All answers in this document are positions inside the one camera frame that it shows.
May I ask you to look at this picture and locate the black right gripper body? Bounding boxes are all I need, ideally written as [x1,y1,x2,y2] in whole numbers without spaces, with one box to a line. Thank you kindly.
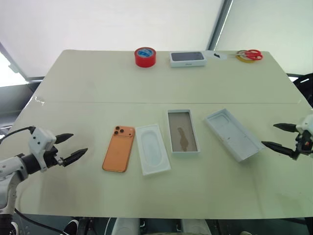
[291,130,313,161]

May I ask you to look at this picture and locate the red tape roll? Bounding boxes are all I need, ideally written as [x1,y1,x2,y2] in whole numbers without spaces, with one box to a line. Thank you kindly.
[134,47,157,69]

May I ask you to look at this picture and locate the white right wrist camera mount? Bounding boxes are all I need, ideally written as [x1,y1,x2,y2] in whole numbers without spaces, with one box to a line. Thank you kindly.
[295,116,313,135]

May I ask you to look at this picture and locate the black object with white mark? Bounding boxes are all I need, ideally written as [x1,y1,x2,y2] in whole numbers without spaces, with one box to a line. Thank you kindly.
[291,72,313,110]

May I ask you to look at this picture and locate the black shoe with white sole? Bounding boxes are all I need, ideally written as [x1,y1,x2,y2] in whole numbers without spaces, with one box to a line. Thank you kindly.
[63,219,80,235]

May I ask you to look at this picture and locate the white phone box lid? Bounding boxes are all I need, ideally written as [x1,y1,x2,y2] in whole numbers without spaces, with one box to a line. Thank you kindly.
[204,108,266,164]

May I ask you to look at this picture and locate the white phone box base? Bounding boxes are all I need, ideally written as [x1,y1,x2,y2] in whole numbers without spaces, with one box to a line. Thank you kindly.
[167,109,201,157]

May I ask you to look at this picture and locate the yellow tape roll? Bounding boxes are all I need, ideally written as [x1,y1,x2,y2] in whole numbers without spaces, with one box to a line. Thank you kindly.
[235,54,255,63]

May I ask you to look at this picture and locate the dark grey window post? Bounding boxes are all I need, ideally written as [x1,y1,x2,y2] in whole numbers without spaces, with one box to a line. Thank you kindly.
[205,0,234,51]

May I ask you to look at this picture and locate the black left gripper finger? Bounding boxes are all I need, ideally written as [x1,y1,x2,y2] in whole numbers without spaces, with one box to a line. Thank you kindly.
[62,147,89,167]
[54,133,74,145]

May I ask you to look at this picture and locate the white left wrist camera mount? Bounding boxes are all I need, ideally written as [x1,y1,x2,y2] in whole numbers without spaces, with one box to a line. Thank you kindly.
[27,127,57,173]

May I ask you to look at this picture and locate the white rounded shape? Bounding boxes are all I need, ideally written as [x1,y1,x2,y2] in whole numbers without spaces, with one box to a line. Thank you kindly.
[181,218,209,235]
[113,217,140,235]

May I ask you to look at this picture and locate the grey window frame bar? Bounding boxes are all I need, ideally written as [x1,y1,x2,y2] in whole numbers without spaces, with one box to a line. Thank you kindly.
[0,41,45,85]

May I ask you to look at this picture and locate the red handled scissors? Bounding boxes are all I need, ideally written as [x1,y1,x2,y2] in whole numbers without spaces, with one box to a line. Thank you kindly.
[236,48,264,62]

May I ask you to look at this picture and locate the orange smartphone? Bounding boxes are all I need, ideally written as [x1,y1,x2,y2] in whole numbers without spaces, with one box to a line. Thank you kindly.
[102,125,136,173]

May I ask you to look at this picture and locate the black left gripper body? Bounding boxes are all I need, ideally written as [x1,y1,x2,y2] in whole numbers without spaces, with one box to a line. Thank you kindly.
[44,144,67,169]

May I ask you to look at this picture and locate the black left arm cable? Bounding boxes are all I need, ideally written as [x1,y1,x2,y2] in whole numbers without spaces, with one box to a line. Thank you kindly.
[0,125,36,145]

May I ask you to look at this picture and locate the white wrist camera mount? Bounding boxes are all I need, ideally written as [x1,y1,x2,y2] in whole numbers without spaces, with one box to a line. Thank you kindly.
[295,116,313,135]
[27,127,57,173]

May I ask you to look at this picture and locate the thin black cable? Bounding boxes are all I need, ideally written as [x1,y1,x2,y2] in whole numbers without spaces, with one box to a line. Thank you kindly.
[14,208,66,235]

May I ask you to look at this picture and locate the closed white iPhone box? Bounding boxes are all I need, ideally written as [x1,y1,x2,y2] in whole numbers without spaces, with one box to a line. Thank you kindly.
[169,50,208,69]

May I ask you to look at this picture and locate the white moulded insert tray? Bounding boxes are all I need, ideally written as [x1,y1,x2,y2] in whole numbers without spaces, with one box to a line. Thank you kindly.
[134,123,172,177]

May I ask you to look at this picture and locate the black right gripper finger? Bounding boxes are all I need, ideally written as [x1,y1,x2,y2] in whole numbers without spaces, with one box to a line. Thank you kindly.
[261,141,295,158]
[273,122,297,133]

